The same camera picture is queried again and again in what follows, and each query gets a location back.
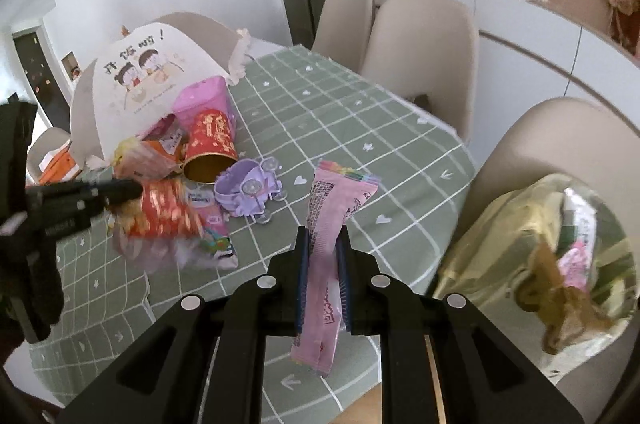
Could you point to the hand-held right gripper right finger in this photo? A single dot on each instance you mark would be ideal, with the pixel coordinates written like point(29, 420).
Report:
point(345, 284)

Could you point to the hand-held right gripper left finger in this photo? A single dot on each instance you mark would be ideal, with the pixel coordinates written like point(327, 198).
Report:
point(301, 284)

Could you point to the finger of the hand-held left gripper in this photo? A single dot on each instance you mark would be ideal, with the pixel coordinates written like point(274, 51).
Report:
point(100, 195)

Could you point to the orange white snack bag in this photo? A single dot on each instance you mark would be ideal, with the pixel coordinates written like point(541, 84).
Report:
point(150, 160)

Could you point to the red patterned snack wrapper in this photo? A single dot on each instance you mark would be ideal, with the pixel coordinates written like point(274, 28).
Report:
point(160, 209)

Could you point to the pink snack packet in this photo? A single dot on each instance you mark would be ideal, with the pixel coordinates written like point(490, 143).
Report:
point(325, 224)

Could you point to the yellow-green plastic bag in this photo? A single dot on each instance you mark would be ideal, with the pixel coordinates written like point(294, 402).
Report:
point(505, 249)

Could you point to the person's left hand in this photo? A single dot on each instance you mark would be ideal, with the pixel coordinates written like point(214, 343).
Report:
point(47, 289)

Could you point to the orange white box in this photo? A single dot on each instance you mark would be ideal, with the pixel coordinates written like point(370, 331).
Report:
point(60, 166)

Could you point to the dark door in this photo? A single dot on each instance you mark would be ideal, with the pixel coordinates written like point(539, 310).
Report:
point(37, 74)

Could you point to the red gold paper can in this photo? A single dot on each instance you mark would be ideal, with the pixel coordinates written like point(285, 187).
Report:
point(212, 144)

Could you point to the white cartoon food cover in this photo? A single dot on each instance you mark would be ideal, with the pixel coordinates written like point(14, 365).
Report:
point(145, 69)

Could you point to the pink box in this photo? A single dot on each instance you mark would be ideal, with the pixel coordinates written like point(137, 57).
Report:
point(200, 96)

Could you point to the green checkered tablecloth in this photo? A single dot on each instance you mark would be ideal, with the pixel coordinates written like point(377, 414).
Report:
point(320, 114)

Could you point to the brown crumpled wrapper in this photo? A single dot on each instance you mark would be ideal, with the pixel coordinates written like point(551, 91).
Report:
point(560, 299)

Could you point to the white sideboard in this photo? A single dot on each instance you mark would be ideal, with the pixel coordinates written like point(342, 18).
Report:
point(530, 49)

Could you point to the brown plush bouquet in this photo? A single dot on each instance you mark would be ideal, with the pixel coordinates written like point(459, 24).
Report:
point(622, 4)

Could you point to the small wall picture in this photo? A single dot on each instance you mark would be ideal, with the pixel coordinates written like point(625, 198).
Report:
point(71, 65)

